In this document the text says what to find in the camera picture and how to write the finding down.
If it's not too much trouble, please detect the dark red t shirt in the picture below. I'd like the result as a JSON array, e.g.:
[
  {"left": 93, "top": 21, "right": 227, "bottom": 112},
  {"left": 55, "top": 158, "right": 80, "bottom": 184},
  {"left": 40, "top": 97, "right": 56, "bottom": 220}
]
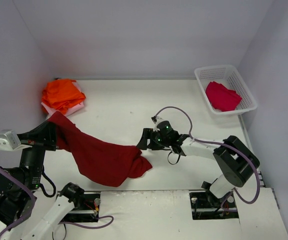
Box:
[{"left": 47, "top": 111, "right": 153, "bottom": 188}]

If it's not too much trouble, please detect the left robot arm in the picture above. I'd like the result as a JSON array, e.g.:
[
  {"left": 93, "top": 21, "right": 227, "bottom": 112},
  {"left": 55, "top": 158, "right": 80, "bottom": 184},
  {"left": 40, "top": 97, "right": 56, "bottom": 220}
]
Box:
[{"left": 0, "top": 121, "right": 85, "bottom": 240}]

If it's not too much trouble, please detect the red t shirt in basket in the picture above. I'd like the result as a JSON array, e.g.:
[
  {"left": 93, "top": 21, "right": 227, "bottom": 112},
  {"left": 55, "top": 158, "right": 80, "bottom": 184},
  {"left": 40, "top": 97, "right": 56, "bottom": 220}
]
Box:
[{"left": 205, "top": 81, "right": 242, "bottom": 112}]

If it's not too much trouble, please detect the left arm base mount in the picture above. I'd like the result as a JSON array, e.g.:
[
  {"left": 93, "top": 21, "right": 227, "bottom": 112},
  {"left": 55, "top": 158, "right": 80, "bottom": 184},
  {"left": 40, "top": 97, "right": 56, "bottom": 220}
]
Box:
[{"left": 80, "top": 192, "right": 101, "bottom": 223}]

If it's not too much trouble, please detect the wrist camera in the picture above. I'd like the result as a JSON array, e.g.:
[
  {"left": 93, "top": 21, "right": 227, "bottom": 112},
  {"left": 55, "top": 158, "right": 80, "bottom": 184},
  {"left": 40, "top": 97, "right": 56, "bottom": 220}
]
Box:
[
  {"left": 151, "top": 116, "right": 164, "bottom": 132},
  {"left": 0, "top": 129, "right": 21, "bottom": 152}
]

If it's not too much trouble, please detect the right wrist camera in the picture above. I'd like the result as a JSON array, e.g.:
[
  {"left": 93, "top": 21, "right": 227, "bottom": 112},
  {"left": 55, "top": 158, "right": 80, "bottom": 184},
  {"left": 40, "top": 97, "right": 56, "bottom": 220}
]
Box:
[{"left": 151, "top": 116, "right": 164, "bottom": 132}]

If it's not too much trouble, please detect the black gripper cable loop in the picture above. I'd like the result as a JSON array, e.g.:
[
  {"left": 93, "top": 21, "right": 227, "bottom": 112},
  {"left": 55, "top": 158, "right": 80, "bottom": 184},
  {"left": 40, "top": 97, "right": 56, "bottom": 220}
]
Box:
[{"left": 166, "top": 148, "right": 182, "bottom": 166}]

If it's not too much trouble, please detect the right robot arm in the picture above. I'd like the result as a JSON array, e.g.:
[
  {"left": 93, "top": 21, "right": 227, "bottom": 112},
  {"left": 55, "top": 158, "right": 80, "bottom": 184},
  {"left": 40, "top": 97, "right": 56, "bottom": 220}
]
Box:
[{"left": 137, "top": 119, "right": 260, "bottom": 207}]

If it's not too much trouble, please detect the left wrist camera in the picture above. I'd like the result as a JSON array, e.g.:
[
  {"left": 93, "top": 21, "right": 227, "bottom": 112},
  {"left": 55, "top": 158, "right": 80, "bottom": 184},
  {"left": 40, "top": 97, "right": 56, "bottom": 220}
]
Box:
[{"left": 0, "top": 129, "right": 21, "bottom": 152}]

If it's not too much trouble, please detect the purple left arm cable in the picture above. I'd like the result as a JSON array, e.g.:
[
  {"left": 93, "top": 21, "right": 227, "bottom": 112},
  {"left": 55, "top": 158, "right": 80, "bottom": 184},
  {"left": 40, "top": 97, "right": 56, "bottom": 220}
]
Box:
[{"left": 0, "top": 142, "right": 115, "bottom": 240}]

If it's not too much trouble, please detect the orange folded t shirt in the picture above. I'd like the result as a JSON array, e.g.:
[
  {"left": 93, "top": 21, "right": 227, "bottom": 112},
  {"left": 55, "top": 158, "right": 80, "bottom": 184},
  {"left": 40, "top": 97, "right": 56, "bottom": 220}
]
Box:
[{"left": 41, "top": 78, "right": 87, "bottom": 115}]

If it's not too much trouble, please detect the white plastic basket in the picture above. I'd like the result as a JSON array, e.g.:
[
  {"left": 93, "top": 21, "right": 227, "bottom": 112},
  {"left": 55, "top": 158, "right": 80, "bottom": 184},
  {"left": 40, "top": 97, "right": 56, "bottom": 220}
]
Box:
[{"left": 194, "top": 64, "right": 258, "bottom": 116}]

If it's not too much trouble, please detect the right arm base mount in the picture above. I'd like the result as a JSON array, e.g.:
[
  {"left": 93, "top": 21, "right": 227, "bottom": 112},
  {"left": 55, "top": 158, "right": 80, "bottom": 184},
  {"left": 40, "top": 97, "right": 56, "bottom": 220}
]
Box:
[{"left": 189, "top": 181, "right": 239, "bottom": 221}]

